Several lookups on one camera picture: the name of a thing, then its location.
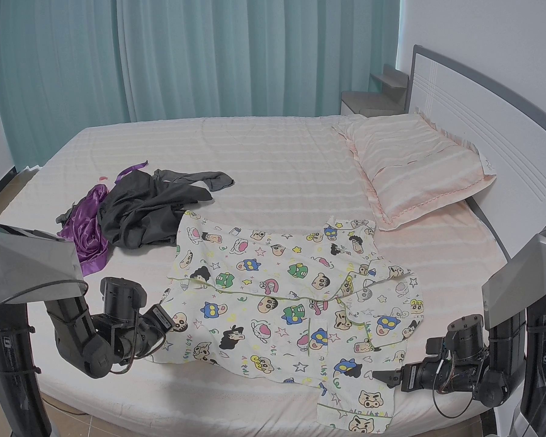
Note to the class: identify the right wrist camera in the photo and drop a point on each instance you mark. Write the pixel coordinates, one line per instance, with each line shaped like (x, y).
(435, 347)

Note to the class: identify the blue-green curtain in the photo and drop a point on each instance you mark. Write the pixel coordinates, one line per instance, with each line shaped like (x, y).
(255, 43)
(59, 62)

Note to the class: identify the purple satin garment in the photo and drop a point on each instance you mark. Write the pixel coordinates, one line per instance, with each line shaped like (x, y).
(88, 235)

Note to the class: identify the pink striped pillow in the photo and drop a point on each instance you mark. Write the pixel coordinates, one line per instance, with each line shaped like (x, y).
(418, 162)

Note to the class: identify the grey bedside table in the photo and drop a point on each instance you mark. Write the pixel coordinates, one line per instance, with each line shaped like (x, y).
(373, 100)

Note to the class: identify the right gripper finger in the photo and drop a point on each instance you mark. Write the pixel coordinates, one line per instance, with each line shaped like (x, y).
(395, 383)
(391, 374)

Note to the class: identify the white printed pyjama top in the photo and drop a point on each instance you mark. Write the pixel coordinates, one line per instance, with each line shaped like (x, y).
(277, 298)

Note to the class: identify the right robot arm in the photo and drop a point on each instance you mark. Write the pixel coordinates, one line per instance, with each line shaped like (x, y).
(514, 280)

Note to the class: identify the bed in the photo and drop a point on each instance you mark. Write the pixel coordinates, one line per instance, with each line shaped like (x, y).
(277, 162)

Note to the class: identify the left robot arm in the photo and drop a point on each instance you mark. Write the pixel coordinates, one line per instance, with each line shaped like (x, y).
(9, 262)

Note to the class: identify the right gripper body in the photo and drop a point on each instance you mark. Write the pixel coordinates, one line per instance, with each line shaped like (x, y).
(418, 377)

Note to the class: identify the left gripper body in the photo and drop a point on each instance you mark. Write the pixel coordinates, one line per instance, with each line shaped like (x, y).
(152, 335)

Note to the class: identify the black garment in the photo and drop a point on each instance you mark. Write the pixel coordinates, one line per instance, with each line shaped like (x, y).
(150, 207)

